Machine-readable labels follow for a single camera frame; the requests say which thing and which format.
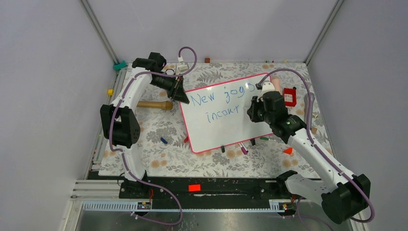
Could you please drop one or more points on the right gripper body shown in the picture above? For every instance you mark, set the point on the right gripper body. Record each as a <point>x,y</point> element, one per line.
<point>258,113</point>

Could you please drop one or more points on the silver toy microphone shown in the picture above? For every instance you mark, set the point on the silver toy microphone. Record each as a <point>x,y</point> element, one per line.
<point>309,99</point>

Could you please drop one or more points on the pink framed whiteboard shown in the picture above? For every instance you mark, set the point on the pink framed whiteboard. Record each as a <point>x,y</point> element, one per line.
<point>216,115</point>

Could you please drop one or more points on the blue marker cap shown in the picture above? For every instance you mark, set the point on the blue marker cap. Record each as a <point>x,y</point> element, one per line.
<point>163,140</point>

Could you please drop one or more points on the wooden small cube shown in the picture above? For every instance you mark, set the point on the wooden small cube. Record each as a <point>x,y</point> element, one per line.
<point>314,130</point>

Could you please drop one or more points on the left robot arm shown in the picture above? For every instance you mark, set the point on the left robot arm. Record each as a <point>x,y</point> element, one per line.
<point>119,123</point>

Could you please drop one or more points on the teal corner clamp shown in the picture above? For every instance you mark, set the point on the teal corner clamp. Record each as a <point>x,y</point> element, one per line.
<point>119,66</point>

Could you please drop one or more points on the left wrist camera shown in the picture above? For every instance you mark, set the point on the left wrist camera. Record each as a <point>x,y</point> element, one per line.
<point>181,66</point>

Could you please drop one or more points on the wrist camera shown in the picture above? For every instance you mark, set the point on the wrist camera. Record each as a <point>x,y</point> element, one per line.
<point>181,66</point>
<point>266,86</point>

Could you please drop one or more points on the red triangular block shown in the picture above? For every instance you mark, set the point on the red triangular block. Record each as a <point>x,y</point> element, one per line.
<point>288,151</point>

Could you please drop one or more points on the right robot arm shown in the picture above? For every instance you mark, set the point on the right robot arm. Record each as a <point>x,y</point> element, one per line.
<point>341,194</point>

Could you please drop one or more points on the floral patterned table mat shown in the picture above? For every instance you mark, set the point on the floral patterned table mat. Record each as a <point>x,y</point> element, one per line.
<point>264,160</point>

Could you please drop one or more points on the gold toy microphone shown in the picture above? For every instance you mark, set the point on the gold toy microphone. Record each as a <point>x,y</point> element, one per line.
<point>165,105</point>

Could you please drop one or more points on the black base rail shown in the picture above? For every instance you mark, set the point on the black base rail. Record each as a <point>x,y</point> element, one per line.
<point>254,188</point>

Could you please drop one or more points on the magenta capped marker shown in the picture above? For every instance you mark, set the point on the magenta capped marker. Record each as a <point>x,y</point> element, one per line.
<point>244,152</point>

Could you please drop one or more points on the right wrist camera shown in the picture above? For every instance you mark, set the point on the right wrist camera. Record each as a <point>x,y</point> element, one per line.
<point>266,86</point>

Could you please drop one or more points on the red small box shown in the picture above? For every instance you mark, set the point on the red small box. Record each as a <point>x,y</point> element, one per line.
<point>289,95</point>

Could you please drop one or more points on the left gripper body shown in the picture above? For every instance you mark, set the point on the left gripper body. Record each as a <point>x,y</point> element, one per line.
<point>176,81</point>

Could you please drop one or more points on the peach toy microphone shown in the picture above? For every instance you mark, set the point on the peach toy microphone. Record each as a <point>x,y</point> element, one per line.
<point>275,80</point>

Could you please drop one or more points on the yellow small cube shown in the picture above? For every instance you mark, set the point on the yellow small cube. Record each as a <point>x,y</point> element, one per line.
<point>110,92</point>

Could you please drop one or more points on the red tape label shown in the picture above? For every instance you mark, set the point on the red tape label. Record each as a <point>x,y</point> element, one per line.
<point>194,188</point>

